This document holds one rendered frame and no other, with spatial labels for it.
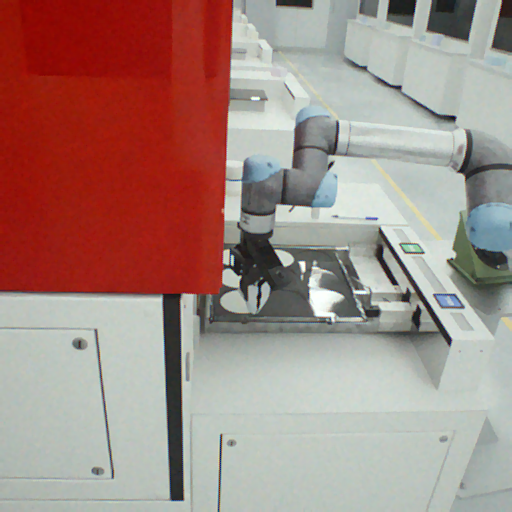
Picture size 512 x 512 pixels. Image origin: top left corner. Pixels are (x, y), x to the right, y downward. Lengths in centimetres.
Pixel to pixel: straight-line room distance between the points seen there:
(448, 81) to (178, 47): 729
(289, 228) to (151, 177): 97
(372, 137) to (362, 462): 70
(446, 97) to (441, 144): 667
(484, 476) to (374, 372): 109
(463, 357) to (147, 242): 77
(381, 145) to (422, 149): 9
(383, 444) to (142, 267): 74
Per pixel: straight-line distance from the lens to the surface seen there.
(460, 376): 123
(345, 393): 116
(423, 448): 126
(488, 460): 231
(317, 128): 112
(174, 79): 58
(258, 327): 129
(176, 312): 69
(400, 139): 114
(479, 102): 684
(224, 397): 112
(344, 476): 127
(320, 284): 136
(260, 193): 105
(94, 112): 60
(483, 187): 115
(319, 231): 156
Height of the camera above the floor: 159
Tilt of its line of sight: 28 degrees down
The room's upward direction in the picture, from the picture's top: 3 degrees clockwise
